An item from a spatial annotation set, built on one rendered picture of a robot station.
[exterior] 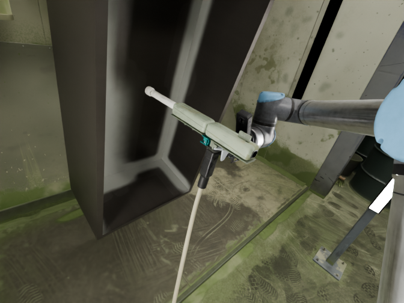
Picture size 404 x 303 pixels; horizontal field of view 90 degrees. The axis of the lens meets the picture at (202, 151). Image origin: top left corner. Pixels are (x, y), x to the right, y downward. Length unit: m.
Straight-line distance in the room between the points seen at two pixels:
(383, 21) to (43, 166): 2.86
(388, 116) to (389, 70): 2.04
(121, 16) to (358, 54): 2.00
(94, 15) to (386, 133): 0.53
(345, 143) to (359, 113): 1.87
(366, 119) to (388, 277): 0.35
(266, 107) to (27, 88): 1.68
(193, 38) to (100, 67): 0.68
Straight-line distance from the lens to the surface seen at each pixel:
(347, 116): 0.63
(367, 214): 1.75
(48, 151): 1.90
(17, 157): 1.90
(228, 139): 0.53
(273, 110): 0.79
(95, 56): 0.55
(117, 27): 0.95
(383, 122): 0.34
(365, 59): 2.40
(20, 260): 1.76
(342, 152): 2.50
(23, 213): 1.95
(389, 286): 0.35
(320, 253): 2.09
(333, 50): 2.47
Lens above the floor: 1.38
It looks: 30 degrees down
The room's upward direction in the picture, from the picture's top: 11 degrees clockwise
